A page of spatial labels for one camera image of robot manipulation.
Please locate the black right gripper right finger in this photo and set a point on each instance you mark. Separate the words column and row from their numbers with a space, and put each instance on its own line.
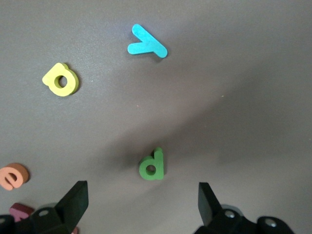
column 212, row 214

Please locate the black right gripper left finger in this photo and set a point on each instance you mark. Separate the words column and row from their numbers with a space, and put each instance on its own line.
column 70, row 207

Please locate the green foam letter d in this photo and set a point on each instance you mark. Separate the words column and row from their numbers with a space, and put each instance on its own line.
column 158, row 168

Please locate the yellow foam letter a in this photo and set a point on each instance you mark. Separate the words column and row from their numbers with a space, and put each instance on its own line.
column 70, row 85

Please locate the teal foam letter y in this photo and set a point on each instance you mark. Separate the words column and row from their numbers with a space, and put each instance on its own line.
column 151, row 46

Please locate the pink foam letter f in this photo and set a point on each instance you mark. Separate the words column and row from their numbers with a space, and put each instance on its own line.
column 76, row 231

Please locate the dark red foam letter k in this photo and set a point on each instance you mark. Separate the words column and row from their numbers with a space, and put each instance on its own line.
column 20, row 209

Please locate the orange foam letter e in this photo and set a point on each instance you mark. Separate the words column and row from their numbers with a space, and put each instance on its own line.
column 22, row 174

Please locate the brown table cover sheet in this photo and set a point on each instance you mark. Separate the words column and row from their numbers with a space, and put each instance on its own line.
column 219, row 109

